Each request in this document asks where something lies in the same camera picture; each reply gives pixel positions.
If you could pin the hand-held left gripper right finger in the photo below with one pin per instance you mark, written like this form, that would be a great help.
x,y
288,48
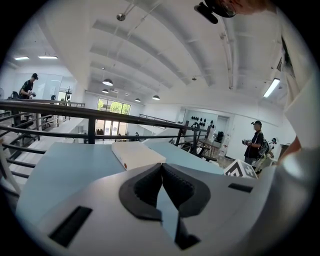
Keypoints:
x,y
225,200

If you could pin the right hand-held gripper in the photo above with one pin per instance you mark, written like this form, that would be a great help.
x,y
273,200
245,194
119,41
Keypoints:
x,y
240,170

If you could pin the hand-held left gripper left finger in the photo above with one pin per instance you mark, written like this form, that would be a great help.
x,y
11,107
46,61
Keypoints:
x,y
100,200

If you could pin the person's right forearm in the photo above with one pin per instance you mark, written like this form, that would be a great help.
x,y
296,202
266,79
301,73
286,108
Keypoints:
x,y
291,147

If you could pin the flat beige cardboard box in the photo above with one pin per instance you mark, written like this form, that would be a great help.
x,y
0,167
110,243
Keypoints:
x,y
137,153

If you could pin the ceiling tube light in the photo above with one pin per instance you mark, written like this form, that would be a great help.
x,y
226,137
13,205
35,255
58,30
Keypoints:
x,y
271,87
22,58
47,57

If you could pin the large window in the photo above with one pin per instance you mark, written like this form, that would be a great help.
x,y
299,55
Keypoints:
x,y
113,107

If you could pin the person's cream-shirted torso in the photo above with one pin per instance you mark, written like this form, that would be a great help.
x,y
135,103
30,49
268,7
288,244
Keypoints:
x,y
305,87

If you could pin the black pendant lamp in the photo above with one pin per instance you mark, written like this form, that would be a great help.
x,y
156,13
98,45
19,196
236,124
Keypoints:
x,y
137,100
156,97
107,82
105,91

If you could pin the black coat rack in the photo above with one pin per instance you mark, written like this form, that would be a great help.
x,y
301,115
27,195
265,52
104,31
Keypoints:
x,y
68,93

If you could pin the white ceiling air conditioner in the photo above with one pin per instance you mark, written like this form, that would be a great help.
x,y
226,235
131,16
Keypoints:
x,y
279,64

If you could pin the person's head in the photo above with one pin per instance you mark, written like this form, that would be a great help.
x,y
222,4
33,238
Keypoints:
x,y
247,6

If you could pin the metal ceiling fitting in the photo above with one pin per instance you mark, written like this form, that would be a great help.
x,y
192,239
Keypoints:
x,y
121,17

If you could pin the group of black wall discs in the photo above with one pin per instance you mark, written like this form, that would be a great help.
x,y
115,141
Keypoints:
x,y
202,121

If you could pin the black head camera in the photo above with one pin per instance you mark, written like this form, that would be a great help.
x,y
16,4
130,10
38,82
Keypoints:
x,y
206,12

